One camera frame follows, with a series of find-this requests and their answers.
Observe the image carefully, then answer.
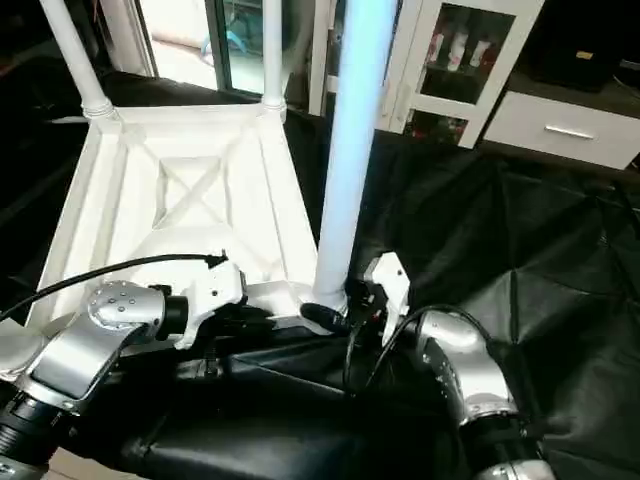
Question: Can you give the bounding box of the white plastic table top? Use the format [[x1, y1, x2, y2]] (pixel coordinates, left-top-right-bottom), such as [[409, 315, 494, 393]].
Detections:
[[0, 98, 346, 346]]

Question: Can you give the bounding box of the white plastic table leg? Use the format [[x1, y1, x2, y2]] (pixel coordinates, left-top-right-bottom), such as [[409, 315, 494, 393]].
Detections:
[[258, 0, 289, 111], [310, 0, 399, 311], [0, 325, 46, 383], [38, 0, 119, 119]]

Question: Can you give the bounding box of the black table mat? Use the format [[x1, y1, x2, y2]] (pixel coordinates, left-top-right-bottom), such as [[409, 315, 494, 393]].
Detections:
[[0, 70, 640, 480]]

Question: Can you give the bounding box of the white glass door cabinet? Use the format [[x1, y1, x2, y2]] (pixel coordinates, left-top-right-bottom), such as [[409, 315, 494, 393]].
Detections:
[[305, 0, 549, 149]]

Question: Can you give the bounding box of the white drawer unit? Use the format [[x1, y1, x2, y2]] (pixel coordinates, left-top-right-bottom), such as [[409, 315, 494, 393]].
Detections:
[[482, 90, 640, 171]]

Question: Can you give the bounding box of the teal plastic stool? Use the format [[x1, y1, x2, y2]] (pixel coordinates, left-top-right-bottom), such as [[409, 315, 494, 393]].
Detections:
[[220, 5, 263, 66]]

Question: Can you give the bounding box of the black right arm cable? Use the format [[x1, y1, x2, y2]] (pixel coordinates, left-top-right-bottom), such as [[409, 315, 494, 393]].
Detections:
[[342, 300, 501, 401]]

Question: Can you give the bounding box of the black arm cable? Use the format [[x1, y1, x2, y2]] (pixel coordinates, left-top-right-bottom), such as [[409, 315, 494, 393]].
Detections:
[[0, 253, 229, 321], [342, 300, 501, 401]]

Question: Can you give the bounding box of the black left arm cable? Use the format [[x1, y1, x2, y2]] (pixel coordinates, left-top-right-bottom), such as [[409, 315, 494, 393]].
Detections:
[[0, 253, 229, 321]]

